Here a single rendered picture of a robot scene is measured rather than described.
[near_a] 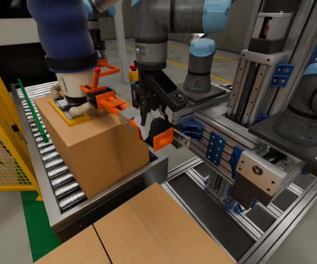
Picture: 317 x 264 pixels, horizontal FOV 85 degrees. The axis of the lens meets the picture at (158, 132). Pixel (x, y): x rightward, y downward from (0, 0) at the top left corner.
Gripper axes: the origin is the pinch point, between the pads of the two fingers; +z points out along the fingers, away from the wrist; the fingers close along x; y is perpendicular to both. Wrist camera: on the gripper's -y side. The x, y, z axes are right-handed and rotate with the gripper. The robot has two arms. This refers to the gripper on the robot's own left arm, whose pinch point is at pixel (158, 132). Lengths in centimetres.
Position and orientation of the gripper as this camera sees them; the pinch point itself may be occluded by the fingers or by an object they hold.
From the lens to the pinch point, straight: 52.1
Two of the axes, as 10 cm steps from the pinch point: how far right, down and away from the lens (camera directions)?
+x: -7.4, 4.0, -5.5
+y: -6.7, -4.2, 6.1
